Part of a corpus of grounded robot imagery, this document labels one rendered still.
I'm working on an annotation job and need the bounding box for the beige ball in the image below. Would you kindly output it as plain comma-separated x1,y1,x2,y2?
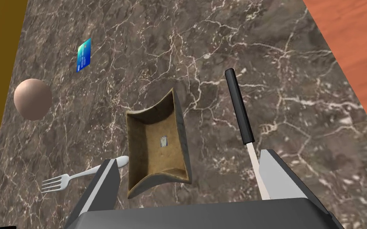
14,78,53,121

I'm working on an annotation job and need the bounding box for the black-handled knife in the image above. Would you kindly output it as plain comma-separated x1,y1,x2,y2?
224,68,271,201

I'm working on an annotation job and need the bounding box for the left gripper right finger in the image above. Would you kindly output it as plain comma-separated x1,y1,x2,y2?
258,149,330,214

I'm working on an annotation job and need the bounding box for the silver fork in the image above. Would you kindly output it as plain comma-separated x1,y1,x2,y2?
41,155,130,194

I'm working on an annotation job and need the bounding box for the blue card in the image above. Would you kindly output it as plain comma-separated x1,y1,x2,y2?
76,38,92,73

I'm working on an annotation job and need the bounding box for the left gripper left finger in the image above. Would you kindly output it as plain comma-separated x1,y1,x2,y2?
64,159,121,229

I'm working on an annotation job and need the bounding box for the brown square tray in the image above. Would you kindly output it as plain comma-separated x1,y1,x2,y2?
126,87,193,199

